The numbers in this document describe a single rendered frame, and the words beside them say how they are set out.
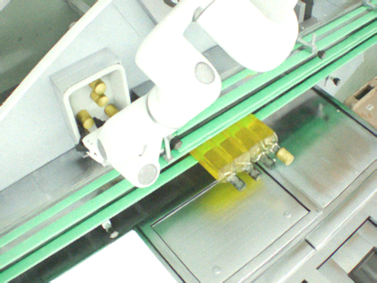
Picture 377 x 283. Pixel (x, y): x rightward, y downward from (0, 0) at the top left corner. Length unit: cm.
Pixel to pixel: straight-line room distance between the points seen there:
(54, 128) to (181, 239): 48
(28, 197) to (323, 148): 101
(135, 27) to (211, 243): 64
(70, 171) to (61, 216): 14
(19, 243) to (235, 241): 61
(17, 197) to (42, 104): 28
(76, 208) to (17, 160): 22
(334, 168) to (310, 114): 26
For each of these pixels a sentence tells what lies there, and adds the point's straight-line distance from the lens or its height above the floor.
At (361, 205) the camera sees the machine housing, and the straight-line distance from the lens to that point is 136.
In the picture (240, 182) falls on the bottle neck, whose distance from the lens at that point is 114.
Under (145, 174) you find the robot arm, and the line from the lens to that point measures 87.
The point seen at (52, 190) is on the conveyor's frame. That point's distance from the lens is 115.
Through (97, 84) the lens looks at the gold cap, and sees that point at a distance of 105.
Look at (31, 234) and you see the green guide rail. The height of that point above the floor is 93.
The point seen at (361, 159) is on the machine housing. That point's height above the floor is 127.
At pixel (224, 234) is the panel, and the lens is 122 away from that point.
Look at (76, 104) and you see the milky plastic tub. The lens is 111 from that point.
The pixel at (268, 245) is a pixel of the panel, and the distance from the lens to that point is 121.
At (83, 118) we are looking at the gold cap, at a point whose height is 80.
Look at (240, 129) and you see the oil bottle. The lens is 125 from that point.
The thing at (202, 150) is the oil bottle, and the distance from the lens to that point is 119.
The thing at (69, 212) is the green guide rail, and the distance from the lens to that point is 112.
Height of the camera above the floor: 157
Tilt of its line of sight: 32 degrees down
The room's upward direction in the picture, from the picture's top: 134 degrees clockwise
